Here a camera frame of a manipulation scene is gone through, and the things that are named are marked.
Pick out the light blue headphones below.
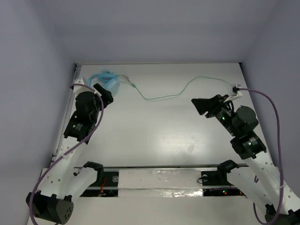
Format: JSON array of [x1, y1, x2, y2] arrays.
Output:
[[87, 68, 120, 96]]

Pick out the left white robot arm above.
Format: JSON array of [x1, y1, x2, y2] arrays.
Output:
[[26, 82, 113, 225]]

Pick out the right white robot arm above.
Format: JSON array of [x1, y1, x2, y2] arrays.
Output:
[[191, 95, 300, 225]]

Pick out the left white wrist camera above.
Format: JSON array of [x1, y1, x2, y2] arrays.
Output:
[[73, 77, 85, 95]]

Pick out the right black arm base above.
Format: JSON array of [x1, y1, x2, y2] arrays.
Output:
[[197, 160, 245, 197]]

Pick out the silver taped rail cover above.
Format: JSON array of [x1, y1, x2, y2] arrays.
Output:
[[118, 169, 203, 198]]

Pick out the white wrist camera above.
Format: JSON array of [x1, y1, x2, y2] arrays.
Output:
[[73, 77, 85, 95], [229, 84, 242, 100]]

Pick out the aluminium side rail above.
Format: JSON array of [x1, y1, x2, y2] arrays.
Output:
[[49, 63, 82, 165]]

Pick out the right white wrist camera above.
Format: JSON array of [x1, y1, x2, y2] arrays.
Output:
[[229, 84, 242, 100]]

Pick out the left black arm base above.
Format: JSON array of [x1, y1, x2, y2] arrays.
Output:
[[73, 161, 119, 197]]

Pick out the green headphone cable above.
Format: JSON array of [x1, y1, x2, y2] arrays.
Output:
[[117, 74, 233, 102]]

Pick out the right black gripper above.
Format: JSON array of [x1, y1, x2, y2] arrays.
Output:
[[191, 94, 239, 137]]

